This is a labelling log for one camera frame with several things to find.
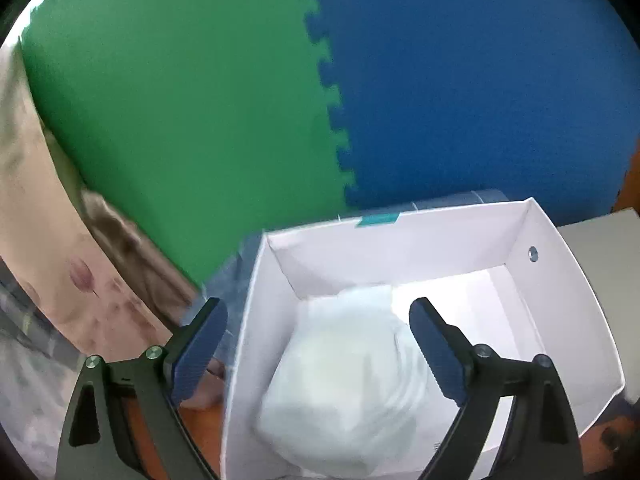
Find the blue foam mat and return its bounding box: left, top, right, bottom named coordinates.
left=291, top=0, right=633, bottom=228

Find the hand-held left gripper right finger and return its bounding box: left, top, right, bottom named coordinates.
left=408, top=297, right=585, bottom=480

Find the grey-blue checked cloth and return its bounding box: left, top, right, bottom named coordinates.
left=182, top=188, right=511, bottom=361

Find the white underwear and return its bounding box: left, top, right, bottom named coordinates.
left=256, top=284, right=441, bottom=476

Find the green foam mat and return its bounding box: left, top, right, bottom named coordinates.
left=20, top=0, right=358, bottom=291

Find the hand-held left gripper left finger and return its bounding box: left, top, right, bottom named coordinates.
left=55, top=297, right=229, bottom=480

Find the brown foam mat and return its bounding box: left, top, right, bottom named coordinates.
left=612, top=145, right=640, bottom=213

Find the beige floral curtain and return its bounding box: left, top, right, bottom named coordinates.
left=0, top=45, right=226, bottom=408

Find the white cardboard box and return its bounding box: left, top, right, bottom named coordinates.
left=220, top=197, right=627, bottom=480

